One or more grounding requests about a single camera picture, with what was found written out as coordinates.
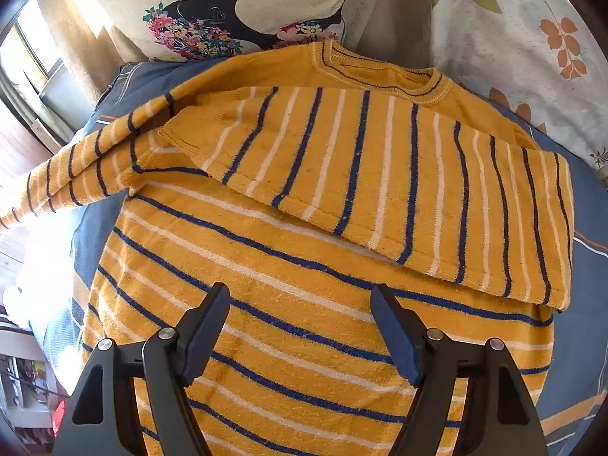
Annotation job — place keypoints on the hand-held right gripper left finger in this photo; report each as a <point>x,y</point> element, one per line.
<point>203,339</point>

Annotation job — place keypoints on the yellow striped sweater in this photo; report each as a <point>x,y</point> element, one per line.
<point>304,228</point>

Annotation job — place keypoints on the grey fuzzy blanket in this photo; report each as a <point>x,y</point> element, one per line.
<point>384,14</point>

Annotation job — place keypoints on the white leaf print pillow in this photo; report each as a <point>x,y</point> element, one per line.
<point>517,66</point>

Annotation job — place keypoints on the blue plaid bedsheet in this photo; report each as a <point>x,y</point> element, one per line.
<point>585,342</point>

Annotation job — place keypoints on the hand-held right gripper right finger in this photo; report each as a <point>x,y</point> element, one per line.
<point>400,339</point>

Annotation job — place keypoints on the beige curtain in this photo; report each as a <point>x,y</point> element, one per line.
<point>80,42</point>

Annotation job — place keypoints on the window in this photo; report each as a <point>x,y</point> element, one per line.
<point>28,57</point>

